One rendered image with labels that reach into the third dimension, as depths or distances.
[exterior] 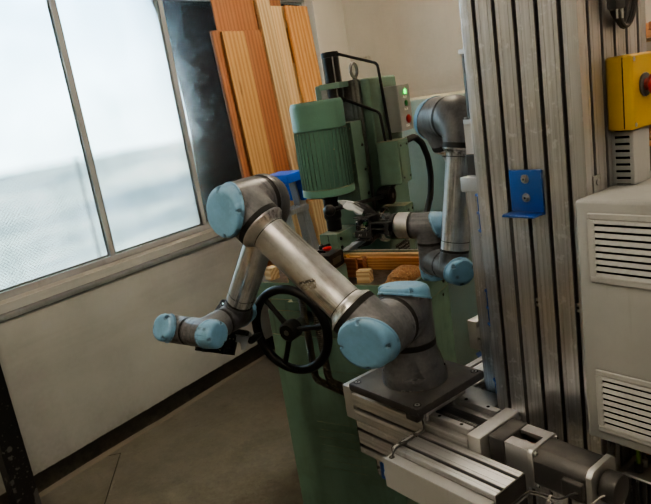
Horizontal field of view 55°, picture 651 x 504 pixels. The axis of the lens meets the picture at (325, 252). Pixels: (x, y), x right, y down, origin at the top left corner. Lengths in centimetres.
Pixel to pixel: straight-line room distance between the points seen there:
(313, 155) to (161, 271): 153
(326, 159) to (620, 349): 112
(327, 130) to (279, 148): 182
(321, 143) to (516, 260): 88
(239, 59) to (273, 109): 38
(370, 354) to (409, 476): 26
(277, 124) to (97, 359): 170
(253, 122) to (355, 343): 250
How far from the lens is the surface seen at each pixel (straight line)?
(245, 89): 365
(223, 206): 138
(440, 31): 440
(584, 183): 124
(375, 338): 125
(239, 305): 168
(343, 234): 212
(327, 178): 203
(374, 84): 223
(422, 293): 138
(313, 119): 201
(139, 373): 333
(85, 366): 314
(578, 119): 123
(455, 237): 164
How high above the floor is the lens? 147
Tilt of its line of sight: 13 degrees down
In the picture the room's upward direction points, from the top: 9 degrees counter-clockwise
